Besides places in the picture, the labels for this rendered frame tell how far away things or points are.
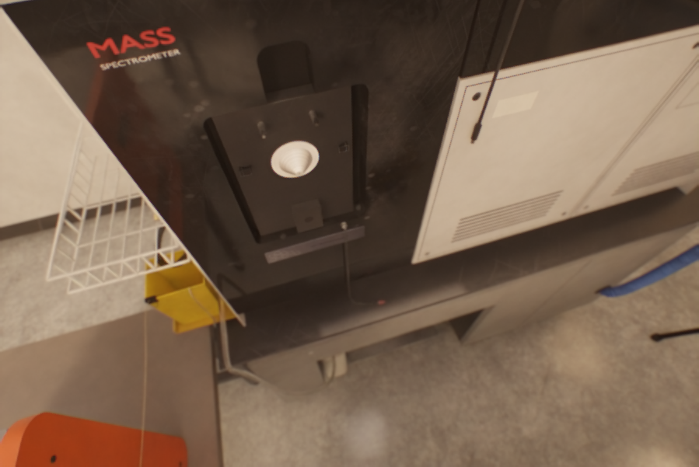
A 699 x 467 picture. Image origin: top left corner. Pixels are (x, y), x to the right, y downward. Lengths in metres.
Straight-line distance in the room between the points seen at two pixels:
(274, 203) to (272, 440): 1.16
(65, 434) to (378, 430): 1.15
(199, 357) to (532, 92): 0.81
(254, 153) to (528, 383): 1.45
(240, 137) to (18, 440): 0.37
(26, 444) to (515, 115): 0.68
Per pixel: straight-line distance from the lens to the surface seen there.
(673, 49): 0.70
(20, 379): 1.12
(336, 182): 0.51
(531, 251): 1.00
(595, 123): 0.72
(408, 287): 0.87
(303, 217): 0.53
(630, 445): 1.79
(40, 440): 0.53
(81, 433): 0.59
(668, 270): 1.45
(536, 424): 1.66
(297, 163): 0.44
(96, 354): 1.03
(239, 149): 0.43
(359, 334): 0.91
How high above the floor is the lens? 1.53
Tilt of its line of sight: 52 degrees down
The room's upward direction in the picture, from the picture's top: 6 degrees counter-clockwise
